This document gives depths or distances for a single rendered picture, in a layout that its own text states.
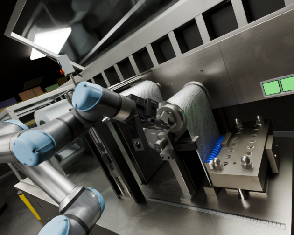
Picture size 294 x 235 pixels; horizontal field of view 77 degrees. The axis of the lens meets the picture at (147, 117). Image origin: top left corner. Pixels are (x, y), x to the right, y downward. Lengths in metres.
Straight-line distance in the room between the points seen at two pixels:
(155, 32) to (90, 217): 0.88
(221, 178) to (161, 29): 0.74
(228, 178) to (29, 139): 0.60
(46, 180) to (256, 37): 0.96
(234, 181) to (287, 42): 0.54
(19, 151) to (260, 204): 0.72
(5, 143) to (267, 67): 0.91
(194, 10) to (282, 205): 0.81
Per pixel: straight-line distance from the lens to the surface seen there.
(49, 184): 0.80
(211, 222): 0.76
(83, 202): 0.78
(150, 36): 1.06
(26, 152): 0.46
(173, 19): 0.99
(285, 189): 0.83
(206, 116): 0.86
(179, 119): 0.69
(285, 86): 0.91
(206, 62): 0.94
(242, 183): 0.71
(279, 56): 0.89
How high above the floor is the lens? 1.45
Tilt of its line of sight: 13 degrees down
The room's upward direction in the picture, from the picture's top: 24 degrees counter-clockwise
